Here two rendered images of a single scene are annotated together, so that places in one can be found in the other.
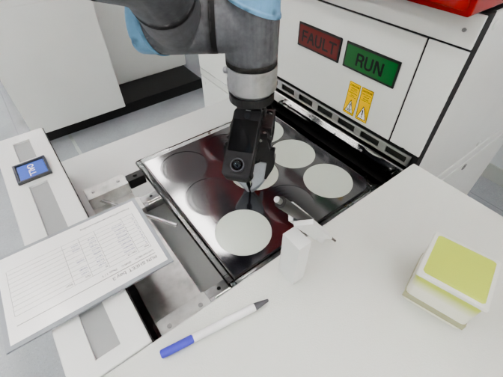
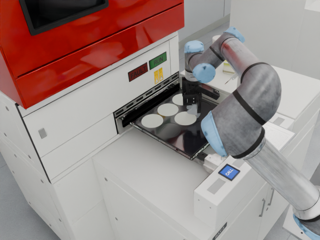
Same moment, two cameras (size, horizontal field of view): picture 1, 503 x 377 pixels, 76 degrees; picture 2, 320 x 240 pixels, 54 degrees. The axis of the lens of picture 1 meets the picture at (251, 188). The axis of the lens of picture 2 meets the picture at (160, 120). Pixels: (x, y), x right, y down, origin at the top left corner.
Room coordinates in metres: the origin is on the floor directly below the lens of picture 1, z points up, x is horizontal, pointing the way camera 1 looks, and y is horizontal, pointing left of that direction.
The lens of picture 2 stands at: (0.74, 1.10, 1.80)
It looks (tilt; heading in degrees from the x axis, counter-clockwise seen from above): 39 degrees down; 263
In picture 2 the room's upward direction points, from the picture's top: 5 degrees counter-clockwise
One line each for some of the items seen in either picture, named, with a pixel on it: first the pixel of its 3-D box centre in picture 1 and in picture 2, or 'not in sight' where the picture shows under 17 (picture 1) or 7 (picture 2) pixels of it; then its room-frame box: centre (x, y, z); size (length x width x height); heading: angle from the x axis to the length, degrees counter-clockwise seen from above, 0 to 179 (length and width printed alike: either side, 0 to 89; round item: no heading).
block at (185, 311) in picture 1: (186, 319); not in sight; (0.19, 0.09, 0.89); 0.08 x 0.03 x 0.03; 127
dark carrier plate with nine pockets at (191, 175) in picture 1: (254, 173); (185, 118); (0.49, -0.01, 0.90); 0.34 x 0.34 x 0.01; 37
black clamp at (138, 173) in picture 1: (135, 178); (203, 155); (0.48, 0.24, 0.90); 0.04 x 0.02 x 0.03; 127
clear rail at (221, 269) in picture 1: (178, 214); (218, 135); (0.38, 0.14, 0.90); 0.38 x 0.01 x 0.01; 37
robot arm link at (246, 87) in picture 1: (249, 77); (194, 74); (0.45, 0.00, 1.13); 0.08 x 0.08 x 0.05
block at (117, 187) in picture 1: (108, 191); (215, 163); (0.44, 0.29, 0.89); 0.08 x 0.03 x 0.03; 127
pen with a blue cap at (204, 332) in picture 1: (217, 325); not in sight; (0.15, 0.04, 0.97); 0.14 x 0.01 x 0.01; 118
